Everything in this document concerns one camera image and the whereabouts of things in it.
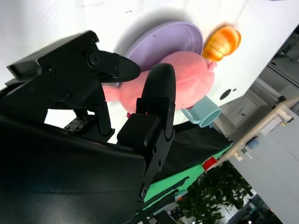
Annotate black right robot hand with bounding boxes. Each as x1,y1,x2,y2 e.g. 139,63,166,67
0,29,176,224

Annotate pink plush doll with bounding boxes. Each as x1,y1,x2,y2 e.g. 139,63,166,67
102,51,217,117

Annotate purple plastic plate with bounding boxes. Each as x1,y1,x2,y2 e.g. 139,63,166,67
114,21,205,89

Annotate green cloth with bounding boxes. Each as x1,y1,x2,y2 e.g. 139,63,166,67
142,143,234,204

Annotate red box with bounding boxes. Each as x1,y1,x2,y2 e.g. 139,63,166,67
202,156,218,172

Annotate green leafy plant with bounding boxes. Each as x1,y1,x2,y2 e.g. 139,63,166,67
177,161,253,224

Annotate teal plastic mug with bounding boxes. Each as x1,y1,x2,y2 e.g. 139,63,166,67
181,95,222,128

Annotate white cabinet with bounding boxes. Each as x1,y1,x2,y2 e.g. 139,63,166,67
219,93,288,132

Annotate beige desk top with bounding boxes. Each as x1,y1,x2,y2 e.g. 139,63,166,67
216,97,299,168

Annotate orange white striped pumpkin toy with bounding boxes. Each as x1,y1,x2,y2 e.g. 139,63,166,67
202,25,242,63

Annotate white desk side panel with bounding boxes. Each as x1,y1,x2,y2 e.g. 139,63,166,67
230,116,299,222

